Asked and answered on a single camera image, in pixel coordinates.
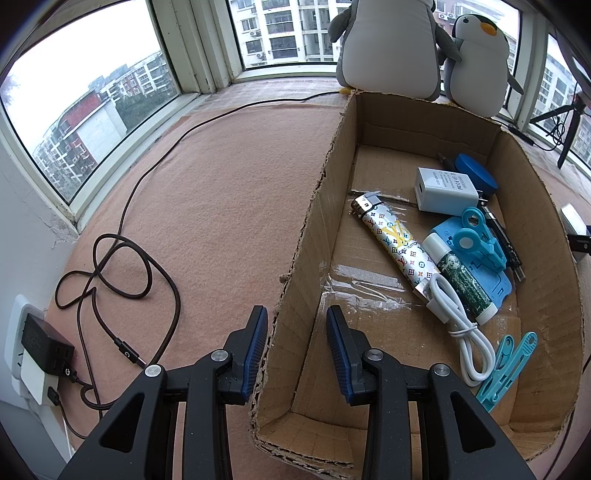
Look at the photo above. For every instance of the white square plastic case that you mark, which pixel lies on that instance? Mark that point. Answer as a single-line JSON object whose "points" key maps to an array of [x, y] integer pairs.
{"points": [[571, 219]]}

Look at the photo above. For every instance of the green printed white tube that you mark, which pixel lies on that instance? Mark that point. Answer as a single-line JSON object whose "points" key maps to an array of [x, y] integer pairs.
{"points": [[469, 290]]}

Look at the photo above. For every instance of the black pen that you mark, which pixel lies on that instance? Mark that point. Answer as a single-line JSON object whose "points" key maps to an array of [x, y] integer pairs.
{"points": [[513, 260]]}

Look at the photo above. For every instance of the large plush penguin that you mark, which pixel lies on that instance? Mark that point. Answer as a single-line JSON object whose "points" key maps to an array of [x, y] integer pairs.
{"points": [[392, 47]]}

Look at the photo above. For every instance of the black wall charger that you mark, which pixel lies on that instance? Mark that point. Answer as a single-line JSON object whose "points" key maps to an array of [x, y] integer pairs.
{"points": [[52, 352]]}

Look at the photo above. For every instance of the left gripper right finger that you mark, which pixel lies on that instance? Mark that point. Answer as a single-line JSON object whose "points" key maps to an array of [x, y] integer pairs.
{"points": [[459, 439]]}

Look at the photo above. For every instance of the white wall socket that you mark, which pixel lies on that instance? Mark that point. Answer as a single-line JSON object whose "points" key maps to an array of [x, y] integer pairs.
{"points": [[13, 351]]}

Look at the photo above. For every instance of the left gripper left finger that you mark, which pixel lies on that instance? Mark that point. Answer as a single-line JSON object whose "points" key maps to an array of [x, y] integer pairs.
{"points": [[135, 439]]}

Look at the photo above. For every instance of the patterned lighter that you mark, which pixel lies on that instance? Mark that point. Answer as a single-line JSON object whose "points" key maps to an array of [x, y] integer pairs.
{"points": [[398, 241]]}

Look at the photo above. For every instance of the brown cardboard box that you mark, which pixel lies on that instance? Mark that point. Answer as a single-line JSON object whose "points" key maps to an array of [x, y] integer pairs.
{"points": [[361, 249]]}

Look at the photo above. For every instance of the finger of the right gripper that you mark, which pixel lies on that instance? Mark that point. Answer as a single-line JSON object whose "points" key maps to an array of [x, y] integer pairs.
{"points": [[579, 243]]}

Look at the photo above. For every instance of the pink felt mat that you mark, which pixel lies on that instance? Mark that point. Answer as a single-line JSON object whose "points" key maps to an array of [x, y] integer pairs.
{"points": [[219, 202]]}

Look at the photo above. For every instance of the blue phone stand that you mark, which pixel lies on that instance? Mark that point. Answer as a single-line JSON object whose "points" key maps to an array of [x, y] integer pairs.
{"points": [[495, 283]]}

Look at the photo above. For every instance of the small plush penguin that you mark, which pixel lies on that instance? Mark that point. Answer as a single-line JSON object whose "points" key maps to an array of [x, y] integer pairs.
{"points": [[478, 83]]}

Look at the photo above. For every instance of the black camera tripod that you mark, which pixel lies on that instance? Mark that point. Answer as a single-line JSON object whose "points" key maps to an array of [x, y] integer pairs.
{"points": [[564, 122]]}

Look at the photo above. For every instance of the light blue clothespin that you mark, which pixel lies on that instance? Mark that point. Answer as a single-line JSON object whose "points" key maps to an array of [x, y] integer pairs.
{"points": [[511, 359]]}

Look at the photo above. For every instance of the white AC/DC power adapter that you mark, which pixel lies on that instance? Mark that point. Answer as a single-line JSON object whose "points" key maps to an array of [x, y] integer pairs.
{"points": [[444, 192]]}

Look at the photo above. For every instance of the blue round lid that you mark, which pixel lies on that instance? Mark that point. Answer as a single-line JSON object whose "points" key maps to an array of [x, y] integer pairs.
{"points": [[482, 180]]}

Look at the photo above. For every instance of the white plug adapter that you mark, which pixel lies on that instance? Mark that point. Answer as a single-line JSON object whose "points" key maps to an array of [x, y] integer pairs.
{"points": [[36, 380]]}

